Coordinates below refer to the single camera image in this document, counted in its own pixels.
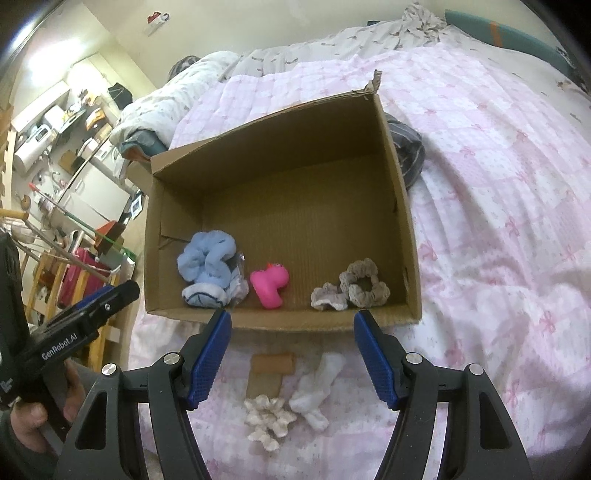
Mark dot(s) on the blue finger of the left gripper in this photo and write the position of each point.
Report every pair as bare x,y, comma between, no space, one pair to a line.
92,297

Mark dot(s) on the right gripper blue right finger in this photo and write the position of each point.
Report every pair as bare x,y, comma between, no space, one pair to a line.
395,373

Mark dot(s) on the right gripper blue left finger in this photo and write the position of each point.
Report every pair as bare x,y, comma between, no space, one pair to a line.
186,377

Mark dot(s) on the clear plastic bag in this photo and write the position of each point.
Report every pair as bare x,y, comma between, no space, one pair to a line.
208,295

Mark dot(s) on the beige lace scrunchie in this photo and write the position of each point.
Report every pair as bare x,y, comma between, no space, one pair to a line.
359,285

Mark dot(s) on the light blue fluffy scrunchie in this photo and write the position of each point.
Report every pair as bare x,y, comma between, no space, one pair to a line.
205,258

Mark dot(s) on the cream white scrunchie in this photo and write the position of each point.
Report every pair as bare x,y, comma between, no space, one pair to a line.
269,421

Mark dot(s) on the person's left hand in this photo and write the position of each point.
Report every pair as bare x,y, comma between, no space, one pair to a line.
26,419

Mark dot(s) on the brown tape strip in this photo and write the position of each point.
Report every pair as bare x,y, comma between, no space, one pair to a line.
266,374

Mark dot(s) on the small cardboard box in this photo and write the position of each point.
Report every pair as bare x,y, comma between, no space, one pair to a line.
139,174

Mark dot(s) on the brown cardboard box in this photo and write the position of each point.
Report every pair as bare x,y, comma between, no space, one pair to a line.
313,187

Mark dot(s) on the pink patterned quilt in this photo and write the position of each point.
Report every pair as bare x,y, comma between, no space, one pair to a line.
502,222

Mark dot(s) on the white floral blanket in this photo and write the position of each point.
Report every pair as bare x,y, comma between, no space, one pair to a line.
161,111

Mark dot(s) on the dark grey clothing bundle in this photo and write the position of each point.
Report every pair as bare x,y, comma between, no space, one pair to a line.
410,149

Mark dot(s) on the teal bolster pillow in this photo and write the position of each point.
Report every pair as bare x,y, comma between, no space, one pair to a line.
504,36

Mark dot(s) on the red white wall hook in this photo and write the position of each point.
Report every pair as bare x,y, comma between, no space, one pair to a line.
155,21

